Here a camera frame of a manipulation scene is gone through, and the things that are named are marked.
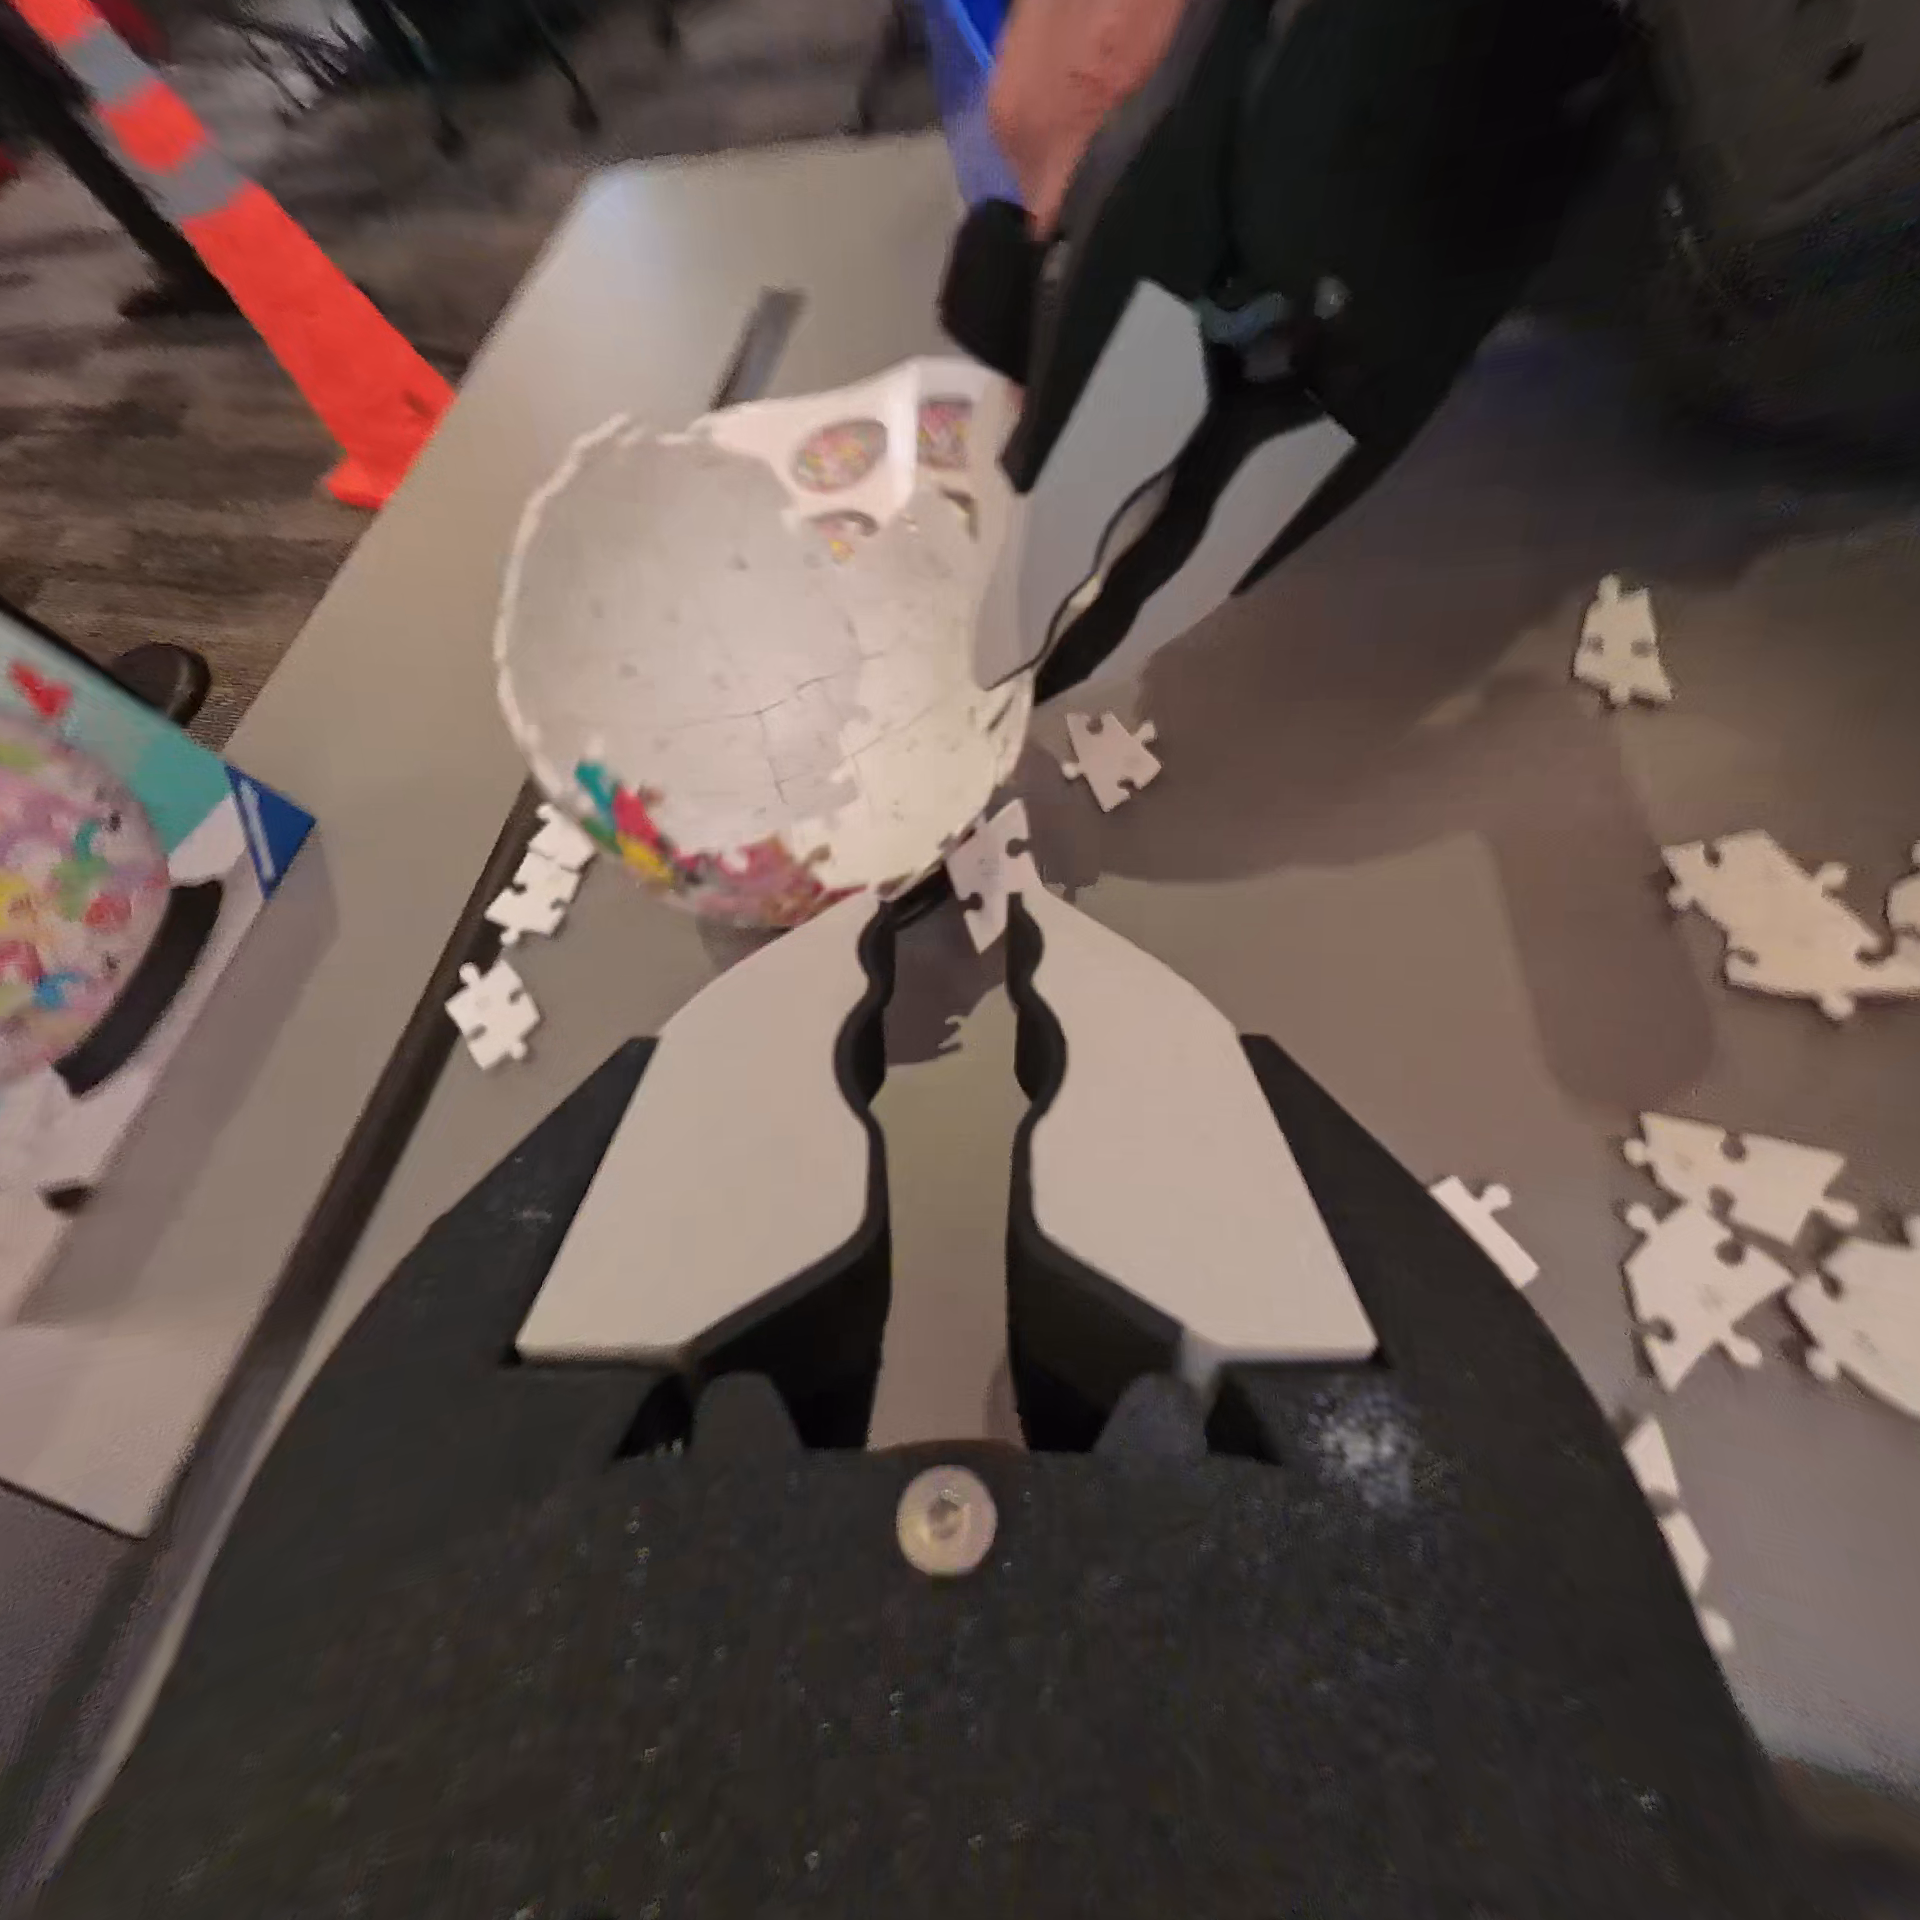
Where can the white puzzle piece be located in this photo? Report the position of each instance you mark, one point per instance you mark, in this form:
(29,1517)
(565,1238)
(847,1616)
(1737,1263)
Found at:
(1486,1230)
(993,872)
(565,833)
(1624,646)
(1112,756)
(494,1009)
(534,898)

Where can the colourful 3D puzzle ball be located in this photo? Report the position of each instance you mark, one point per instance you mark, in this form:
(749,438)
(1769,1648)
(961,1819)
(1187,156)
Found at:
(722,646)

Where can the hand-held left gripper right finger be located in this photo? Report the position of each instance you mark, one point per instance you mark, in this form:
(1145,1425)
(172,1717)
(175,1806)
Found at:
(1187,1186)

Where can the orange traffic cone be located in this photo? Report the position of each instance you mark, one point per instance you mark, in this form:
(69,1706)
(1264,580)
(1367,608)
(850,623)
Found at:
(287,287)

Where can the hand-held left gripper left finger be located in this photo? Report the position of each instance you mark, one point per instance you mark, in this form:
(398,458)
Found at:
(722,1186)

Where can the colourful puzzle box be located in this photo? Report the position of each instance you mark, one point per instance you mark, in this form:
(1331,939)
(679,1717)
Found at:
(123,962)

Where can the joined white puzzle pieces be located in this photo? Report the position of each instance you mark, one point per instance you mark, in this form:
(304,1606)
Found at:
(1787,928)
(1727,1186)
(1660,1478)

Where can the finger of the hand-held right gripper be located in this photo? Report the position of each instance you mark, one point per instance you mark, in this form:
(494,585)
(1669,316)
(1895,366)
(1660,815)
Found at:
(1138,391)
(1275,478)

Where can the blue storage bin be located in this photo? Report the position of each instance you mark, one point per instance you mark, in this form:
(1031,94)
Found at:
(968,107)

